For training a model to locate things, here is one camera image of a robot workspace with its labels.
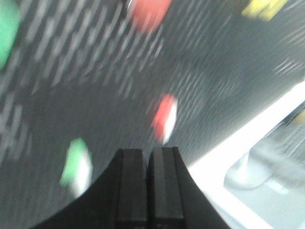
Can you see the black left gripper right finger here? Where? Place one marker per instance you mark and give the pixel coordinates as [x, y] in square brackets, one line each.
[174, 199]

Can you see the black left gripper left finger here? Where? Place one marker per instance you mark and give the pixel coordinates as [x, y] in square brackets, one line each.
[116, 200]

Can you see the lower red push button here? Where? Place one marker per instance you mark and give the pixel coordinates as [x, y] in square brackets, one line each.
[147, 15]

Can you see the green push button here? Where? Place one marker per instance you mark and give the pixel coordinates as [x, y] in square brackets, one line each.
[9, 24]

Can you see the white standing desk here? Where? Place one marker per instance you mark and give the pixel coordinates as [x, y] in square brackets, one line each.
[209, 171]

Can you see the black perforated pegboard panel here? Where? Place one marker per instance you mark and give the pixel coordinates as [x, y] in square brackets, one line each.
[80, 69]

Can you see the white green rocker switch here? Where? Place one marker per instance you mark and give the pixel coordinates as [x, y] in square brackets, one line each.
[78, 168]

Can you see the white red rocker switch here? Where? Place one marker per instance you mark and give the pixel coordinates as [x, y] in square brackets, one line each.
[164, 118]

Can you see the yellow toggle switch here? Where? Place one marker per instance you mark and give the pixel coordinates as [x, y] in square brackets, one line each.
[264, 10]

